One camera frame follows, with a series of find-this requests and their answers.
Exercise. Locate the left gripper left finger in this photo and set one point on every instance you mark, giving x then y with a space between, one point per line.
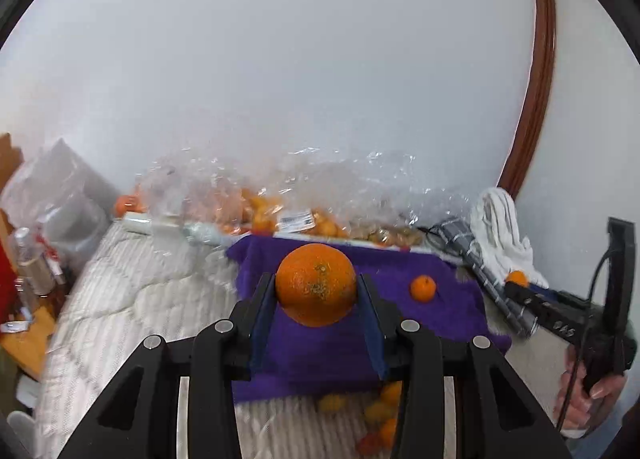
136 415

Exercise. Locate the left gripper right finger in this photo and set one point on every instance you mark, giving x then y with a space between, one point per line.
497 416

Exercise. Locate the small orange mandarin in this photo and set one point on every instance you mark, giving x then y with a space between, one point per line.
518 278

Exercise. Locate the orange mandarin pile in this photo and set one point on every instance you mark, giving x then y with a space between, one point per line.
387 432

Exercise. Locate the small red apple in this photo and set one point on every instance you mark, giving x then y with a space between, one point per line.
370 445

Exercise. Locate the large orange with stem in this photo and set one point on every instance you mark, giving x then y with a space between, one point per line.
423 289

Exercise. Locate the green-yellow kiwi fruit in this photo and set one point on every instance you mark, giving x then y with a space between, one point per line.
331 403

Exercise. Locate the large round orange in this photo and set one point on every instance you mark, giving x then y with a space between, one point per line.
316 285

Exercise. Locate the oval orange kumquat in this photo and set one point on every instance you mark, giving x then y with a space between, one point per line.
378 412

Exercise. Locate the person's right hand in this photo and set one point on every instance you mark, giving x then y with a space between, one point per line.
577 409

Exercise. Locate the striped bed quilt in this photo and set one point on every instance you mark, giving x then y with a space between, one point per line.
129 291

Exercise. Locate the white striped towel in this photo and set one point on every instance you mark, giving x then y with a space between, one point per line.
494 224

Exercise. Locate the grey checked folded cloth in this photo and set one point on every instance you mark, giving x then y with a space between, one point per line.
457 238

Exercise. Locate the grey plastic bag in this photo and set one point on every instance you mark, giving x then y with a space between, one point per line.
59 197

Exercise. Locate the clear plastic fruit bag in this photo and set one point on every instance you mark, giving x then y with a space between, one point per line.
381 198

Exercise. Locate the brown wooden door frame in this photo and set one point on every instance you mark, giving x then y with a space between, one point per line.
536 99

